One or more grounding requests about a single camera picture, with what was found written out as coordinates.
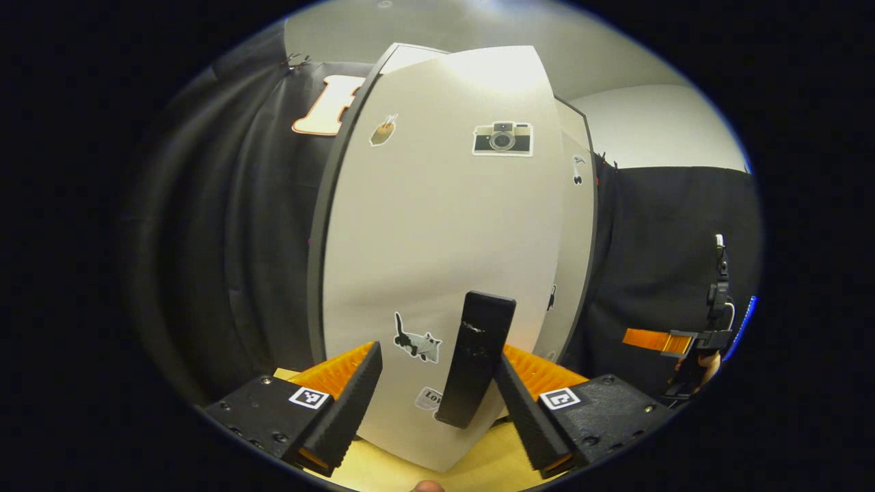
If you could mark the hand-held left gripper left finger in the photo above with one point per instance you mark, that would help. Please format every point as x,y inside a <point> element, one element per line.
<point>345,417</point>

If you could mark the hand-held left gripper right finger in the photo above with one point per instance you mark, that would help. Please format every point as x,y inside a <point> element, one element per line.
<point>523,417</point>

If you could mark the black backdrop cloth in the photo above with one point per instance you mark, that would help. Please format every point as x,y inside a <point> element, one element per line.
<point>656,239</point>
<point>232,239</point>

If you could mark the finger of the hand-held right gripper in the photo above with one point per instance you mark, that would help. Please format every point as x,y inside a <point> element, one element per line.
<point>649,338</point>

